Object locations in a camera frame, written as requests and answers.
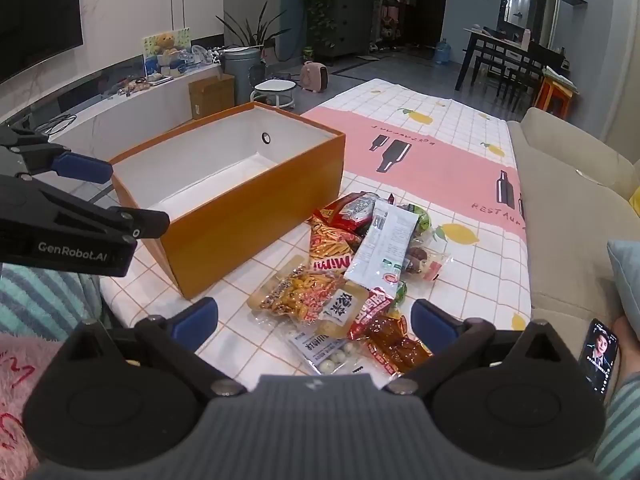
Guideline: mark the cluttered shoe rack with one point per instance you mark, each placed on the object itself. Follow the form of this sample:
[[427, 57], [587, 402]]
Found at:
[[395, 15]]

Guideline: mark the white packet of round candies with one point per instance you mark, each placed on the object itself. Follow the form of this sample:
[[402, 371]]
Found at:
[[320, 355]]

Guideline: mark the long-leaf potted plant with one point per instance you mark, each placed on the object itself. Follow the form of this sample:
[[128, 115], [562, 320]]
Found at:
[[257, 74]]

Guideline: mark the orange storage box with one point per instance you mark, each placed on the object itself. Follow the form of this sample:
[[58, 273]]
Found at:
[[240, 240]]

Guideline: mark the clear packet yellow fried snack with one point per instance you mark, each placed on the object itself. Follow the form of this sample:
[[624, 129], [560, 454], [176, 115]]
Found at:
[[295, 295]]

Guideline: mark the pink bottle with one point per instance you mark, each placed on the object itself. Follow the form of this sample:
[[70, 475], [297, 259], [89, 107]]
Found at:
[[526, 37]]

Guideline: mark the grey plant pot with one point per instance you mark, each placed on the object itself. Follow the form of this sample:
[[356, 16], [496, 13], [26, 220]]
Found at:
[[240, 75]]

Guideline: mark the brown cardboard carton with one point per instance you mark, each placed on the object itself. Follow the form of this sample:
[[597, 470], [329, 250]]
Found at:
[[210, 97]]

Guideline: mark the long white snack packet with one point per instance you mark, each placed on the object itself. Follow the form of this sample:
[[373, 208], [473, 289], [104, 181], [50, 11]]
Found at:
[[385, 245]]

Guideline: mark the orange stool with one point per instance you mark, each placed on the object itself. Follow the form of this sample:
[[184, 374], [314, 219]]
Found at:
[[550, 92]]

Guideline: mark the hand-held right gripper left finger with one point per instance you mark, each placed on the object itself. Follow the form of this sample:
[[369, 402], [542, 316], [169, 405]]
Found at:
[[200, 317]]

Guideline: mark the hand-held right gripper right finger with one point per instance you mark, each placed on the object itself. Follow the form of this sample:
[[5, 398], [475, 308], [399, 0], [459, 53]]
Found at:
[[430, 317]]

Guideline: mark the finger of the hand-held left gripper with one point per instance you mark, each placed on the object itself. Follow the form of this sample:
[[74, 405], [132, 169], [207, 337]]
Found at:
[[145, 222], [82, 167]]

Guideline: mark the small red snack packet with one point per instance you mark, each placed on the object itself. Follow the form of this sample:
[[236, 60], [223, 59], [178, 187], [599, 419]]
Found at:
[[372, 310]]

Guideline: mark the black dining chair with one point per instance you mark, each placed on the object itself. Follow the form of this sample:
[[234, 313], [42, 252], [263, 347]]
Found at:
[[525, 65]]

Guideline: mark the clutter of small trinkets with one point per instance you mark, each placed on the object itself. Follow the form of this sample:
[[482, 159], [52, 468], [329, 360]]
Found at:
[[135, 84]]

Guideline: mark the beige packet black print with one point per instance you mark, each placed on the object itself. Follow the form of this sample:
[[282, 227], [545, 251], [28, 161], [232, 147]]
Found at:
[[342, 312]]

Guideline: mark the orange red crisps packet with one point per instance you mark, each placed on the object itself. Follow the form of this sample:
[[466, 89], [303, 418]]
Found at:
[[325, 247]]

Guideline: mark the wall mirror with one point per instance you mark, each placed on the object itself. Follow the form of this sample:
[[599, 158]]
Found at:
[[520, 7]]

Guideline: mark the light blue cushion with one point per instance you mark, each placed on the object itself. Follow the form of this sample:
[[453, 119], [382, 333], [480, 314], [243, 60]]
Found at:
[[627, 275]]

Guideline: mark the black smartphone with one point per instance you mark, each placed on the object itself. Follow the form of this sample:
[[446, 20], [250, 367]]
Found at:
[[597, 360]]

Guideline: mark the black television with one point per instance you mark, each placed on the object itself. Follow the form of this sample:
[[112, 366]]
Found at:
[[30, 10]]

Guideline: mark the clear packet of dark plums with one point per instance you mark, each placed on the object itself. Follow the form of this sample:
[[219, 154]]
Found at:
[[420, 257]]

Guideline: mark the pink bag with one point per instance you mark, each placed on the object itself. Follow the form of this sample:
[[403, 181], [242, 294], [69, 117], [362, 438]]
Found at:
[[314, 77]]

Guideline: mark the blue water jug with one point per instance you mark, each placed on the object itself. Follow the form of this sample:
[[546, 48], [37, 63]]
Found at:
[[442, 52]]

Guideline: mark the white round stool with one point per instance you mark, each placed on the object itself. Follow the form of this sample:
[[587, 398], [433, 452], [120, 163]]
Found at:
[[272, 85]]

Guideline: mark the pink fluffy blanket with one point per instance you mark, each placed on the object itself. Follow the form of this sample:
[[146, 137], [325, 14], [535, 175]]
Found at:
[[20, 385]]

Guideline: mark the stack of papers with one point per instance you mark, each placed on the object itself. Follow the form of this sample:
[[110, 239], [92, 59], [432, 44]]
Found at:
[[560, 77]]

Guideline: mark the dark drawer cabinet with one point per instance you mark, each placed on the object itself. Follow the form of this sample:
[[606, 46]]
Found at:
[[350, 25]]

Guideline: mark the beige sofa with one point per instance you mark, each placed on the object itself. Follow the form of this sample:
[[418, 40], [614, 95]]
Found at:
[[565, 220]]

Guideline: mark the teddy bear picture card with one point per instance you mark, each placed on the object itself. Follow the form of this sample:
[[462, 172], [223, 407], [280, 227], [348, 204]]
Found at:
[[165, 42]]

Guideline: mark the orange braised meat packet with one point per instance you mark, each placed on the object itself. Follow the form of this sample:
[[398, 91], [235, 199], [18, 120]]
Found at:
[[395, 347]]

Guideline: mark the dark dining table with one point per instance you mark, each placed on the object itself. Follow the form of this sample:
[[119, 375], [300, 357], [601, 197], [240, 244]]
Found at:
[[492, 40]]

